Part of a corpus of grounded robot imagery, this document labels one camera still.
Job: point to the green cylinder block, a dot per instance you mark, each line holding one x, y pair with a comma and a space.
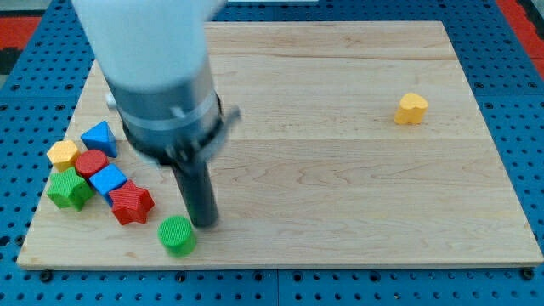
176, 235

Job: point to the light wooden board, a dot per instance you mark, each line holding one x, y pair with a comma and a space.
316, 175

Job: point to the blue triangle block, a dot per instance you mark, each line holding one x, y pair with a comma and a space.
100, 137

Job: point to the yellow heart block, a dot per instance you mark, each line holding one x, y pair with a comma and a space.
411, 110

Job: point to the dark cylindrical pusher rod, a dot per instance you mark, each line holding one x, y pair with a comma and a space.
197, 191

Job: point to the blue cube block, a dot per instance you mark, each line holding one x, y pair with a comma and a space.
108, 179

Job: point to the red star block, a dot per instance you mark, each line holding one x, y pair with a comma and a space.
131, 203

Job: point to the green star block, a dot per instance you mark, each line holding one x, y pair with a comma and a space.
69, 189

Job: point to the yellow hexagon block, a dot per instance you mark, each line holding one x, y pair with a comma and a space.
63, 154

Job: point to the red cylinder block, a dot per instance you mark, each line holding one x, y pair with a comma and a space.
90, 162

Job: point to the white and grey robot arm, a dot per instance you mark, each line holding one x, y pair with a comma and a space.
153, 54

